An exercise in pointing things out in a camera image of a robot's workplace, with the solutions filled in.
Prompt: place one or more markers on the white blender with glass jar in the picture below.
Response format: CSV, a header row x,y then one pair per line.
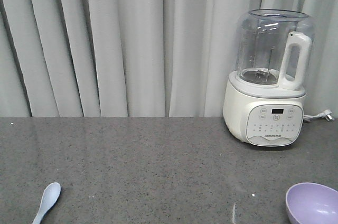
x,y
264,96

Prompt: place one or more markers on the purple plastic bowl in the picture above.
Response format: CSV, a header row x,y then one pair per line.
x,y
309,202

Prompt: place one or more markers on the light blue plastic spoon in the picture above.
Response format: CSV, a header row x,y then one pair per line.
x,y
49,198

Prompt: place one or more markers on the grey pleated curtain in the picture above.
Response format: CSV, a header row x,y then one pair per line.
x,y
138,58

